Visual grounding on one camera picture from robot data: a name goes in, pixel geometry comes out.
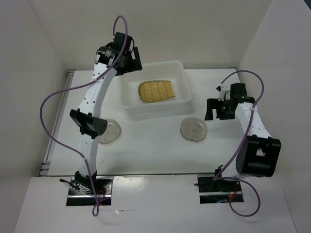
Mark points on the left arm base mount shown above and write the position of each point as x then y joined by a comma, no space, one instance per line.
78,195

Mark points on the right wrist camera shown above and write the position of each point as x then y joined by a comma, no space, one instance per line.
224,92

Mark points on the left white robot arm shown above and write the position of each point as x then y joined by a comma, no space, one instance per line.
114,59

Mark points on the bamboo woven tray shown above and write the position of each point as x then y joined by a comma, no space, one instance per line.
155,91

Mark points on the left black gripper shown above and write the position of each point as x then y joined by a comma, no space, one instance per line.
136,64

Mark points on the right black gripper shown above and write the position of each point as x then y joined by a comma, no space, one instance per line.
214,103

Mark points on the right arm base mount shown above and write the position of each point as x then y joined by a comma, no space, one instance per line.
212,192

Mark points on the aluminium table rail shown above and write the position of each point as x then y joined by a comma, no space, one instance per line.
51,145

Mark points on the white plastic bin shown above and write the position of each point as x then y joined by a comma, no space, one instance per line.
173,71

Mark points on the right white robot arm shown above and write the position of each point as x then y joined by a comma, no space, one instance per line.
258,152

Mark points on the clear glass plate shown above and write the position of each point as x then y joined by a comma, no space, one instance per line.
112,132
193,129

